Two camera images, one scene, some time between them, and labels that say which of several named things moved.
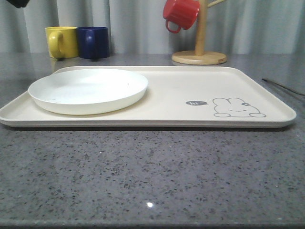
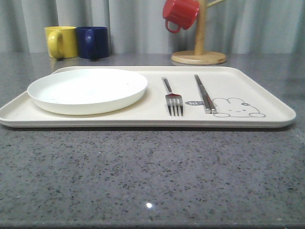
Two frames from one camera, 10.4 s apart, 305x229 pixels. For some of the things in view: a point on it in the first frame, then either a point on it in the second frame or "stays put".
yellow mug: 62,41 stays put
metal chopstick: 297,93 -> 212,108
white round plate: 86,91 stays put
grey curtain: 138,26 stays put
